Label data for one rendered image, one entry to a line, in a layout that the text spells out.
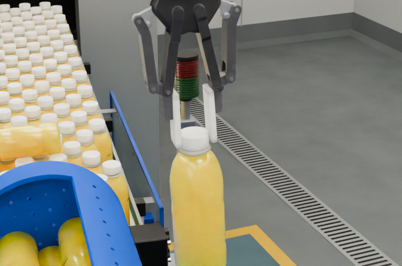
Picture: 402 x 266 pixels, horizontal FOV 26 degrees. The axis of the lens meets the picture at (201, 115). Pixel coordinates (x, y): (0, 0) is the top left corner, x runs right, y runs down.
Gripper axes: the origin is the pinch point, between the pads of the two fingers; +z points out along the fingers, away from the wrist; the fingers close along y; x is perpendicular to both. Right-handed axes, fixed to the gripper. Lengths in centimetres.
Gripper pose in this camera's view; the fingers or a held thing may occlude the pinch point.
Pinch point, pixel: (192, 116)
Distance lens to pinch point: 109.1
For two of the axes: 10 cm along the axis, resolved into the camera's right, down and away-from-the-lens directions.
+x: -2.4, -3.4, 9.1
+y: 9.7, -1.4, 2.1
